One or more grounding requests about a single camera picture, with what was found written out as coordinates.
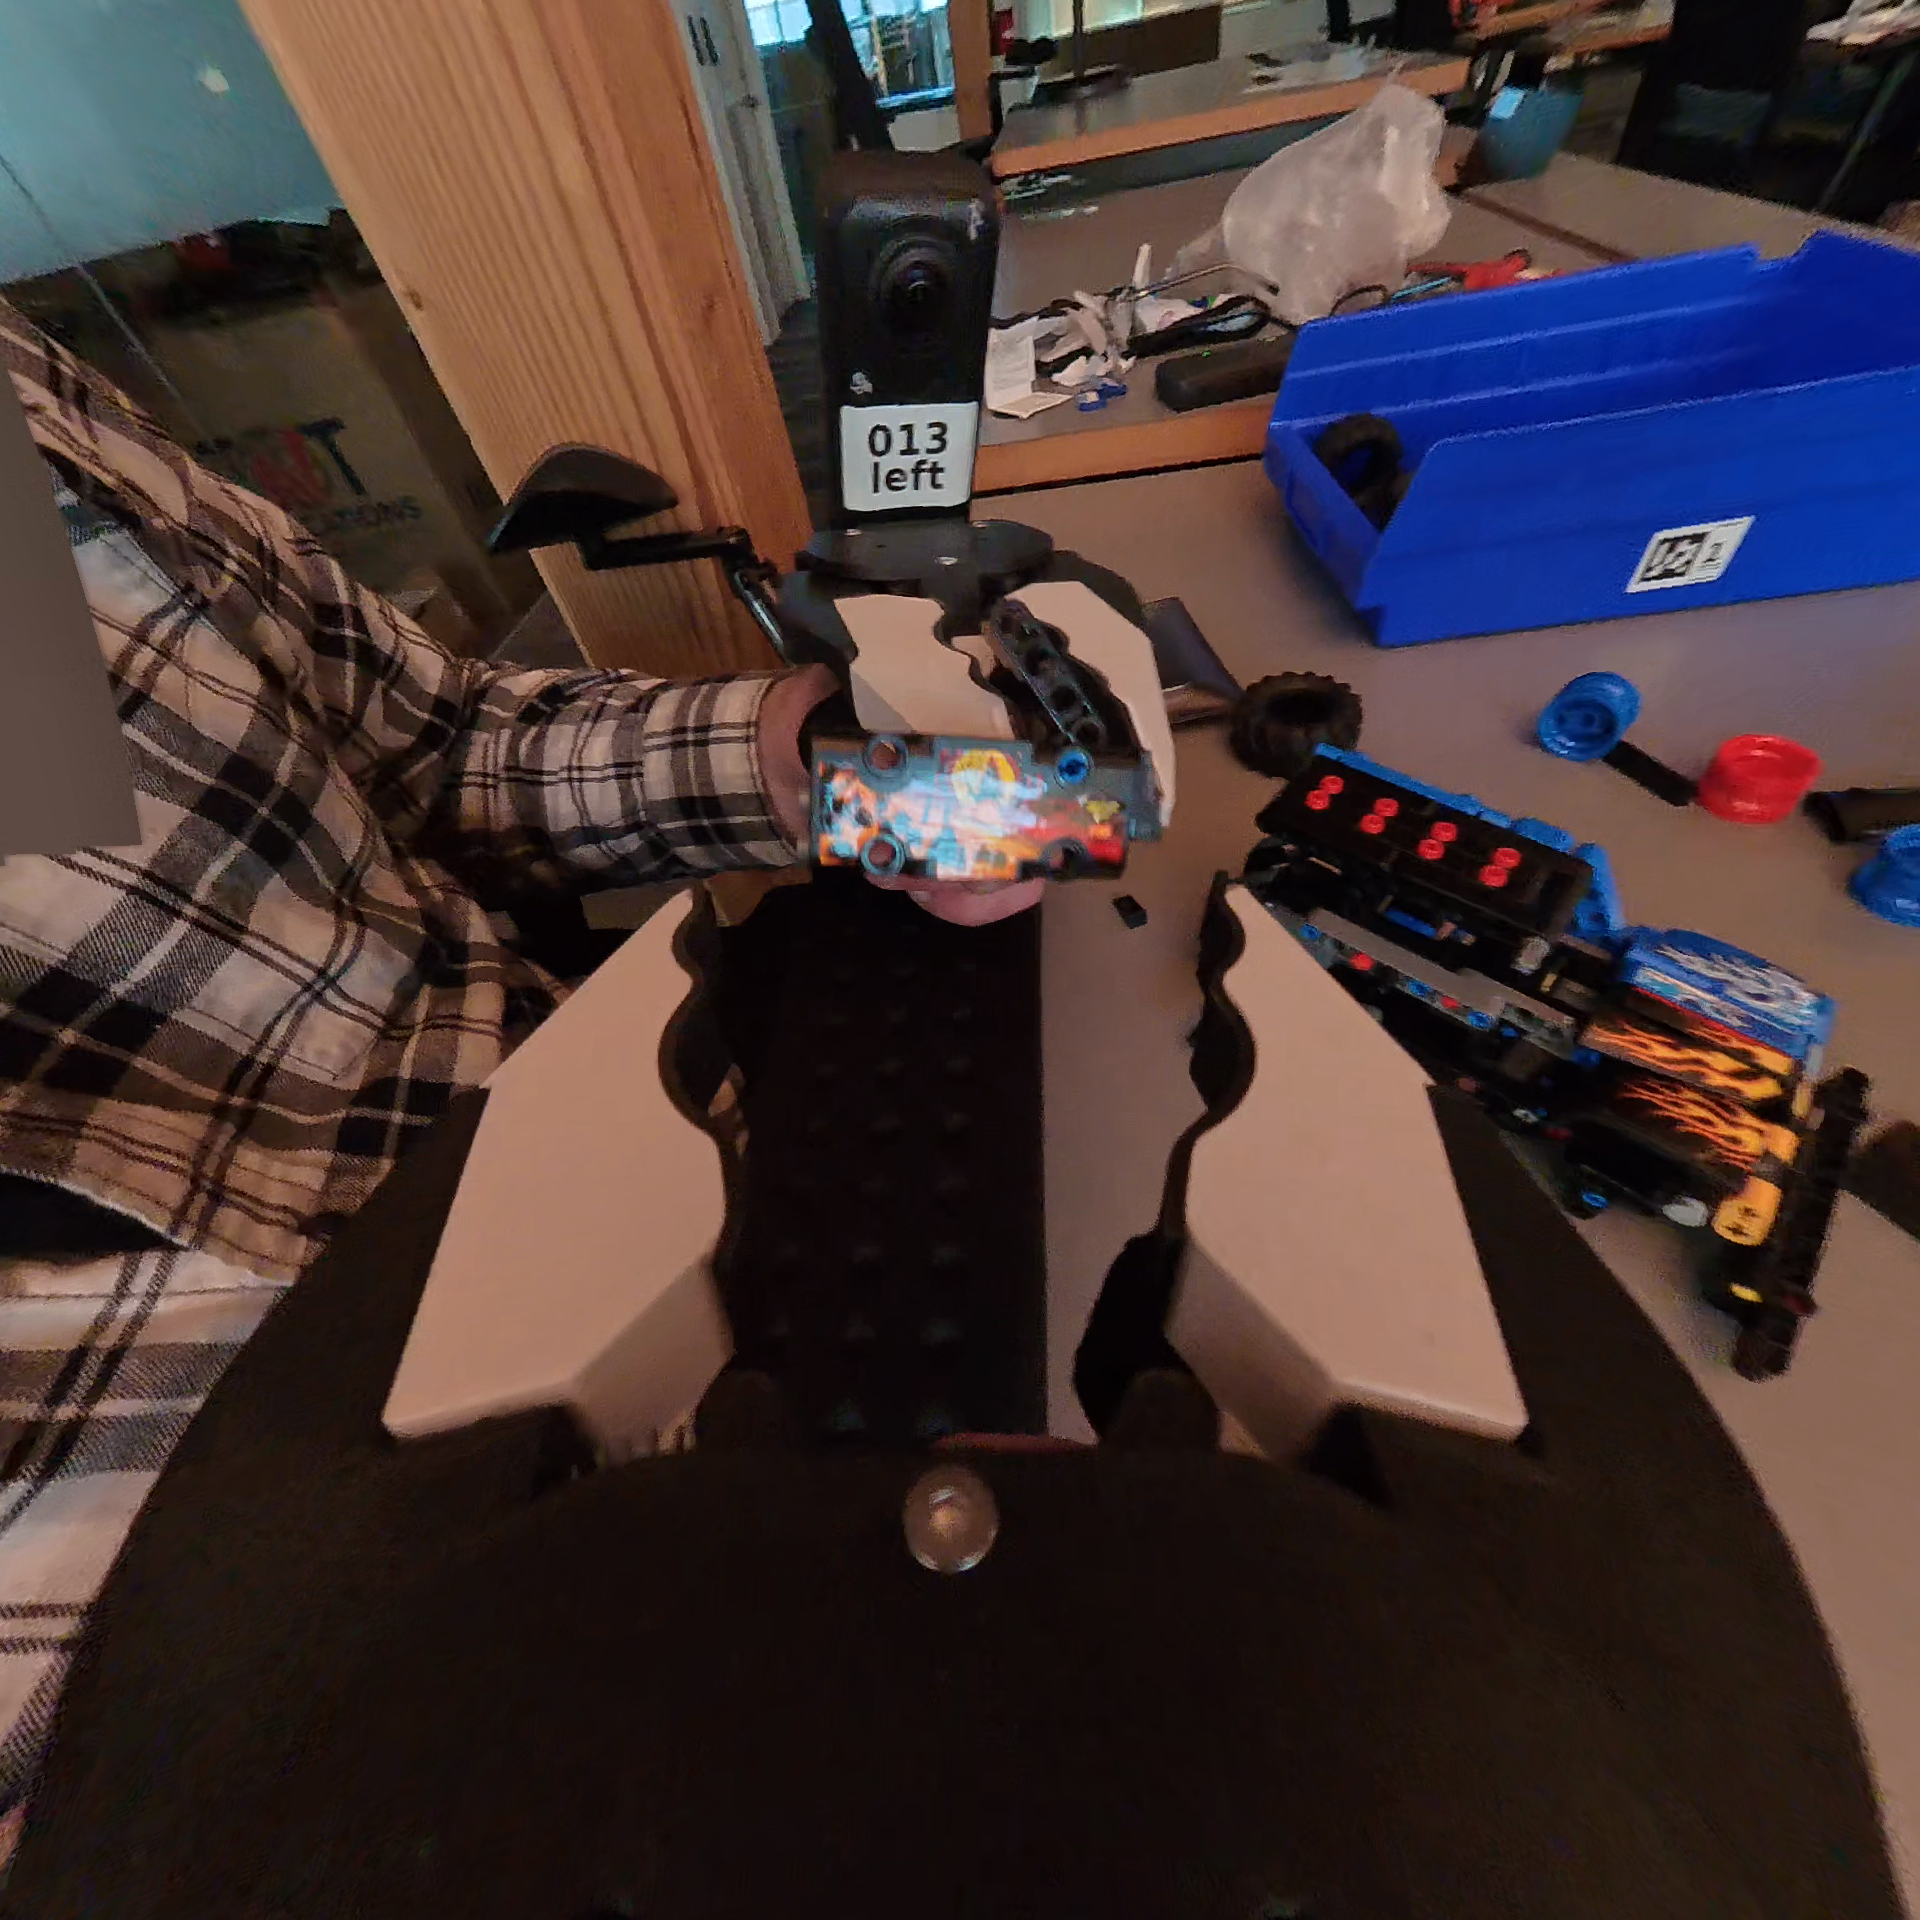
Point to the white plastic bag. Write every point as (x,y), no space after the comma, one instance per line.
(1334,194)

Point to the black blue brick truck model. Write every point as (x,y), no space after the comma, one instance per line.
(1499,932)

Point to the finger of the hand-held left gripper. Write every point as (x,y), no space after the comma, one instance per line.
(900,674)
(1131,661)

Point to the dark grey panel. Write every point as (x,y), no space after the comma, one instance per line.
(1193,661)

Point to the black rubber tyre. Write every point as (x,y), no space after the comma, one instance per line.
(1299,726)
(1358,464)

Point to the red wheel hub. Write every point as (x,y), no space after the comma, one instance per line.
(1758,778)

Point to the black pin connector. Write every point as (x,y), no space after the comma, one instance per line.
(1646,770)

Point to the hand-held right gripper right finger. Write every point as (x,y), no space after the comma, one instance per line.
(1334,1201)

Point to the black dotted mat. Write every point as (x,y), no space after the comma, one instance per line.
(885,1125)

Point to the black connector block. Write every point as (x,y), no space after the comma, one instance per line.
(1861,813)

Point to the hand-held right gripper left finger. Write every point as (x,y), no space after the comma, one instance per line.
(556,1201)

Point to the grey desk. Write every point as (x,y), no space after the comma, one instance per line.
(1724,1501)

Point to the blue bin with tag label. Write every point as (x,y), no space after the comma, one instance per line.
(1576,422)

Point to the blue wheel hub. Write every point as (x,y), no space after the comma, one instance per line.
(1890,873)
(1586,717)

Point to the white paper slips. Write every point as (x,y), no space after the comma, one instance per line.
(1050,353)

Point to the wooden edged table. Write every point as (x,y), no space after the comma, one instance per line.
(1078,240)

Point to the person's left forearm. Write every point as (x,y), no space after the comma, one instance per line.
(600,765)

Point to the person's plaid shirt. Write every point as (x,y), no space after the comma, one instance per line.
(149,1050)

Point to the black skull sticker panel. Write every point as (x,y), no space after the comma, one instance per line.
(974,810)

